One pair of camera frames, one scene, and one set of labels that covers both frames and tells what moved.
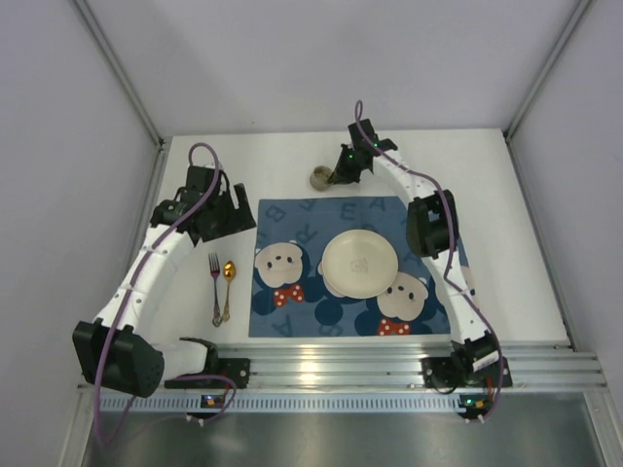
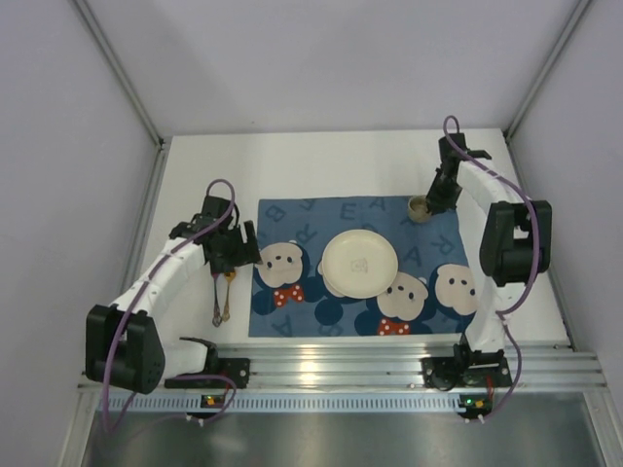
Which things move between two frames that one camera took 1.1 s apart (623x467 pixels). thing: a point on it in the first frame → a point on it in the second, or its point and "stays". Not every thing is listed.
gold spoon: x=229 y=271 stays
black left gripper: x=233 y=214 → x=249 y=241
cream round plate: x=358 y=264 stays
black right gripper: x=344 y=170 → x=439 y=199
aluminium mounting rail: x=398 y=364 stays
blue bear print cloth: x=289 y=298 stays
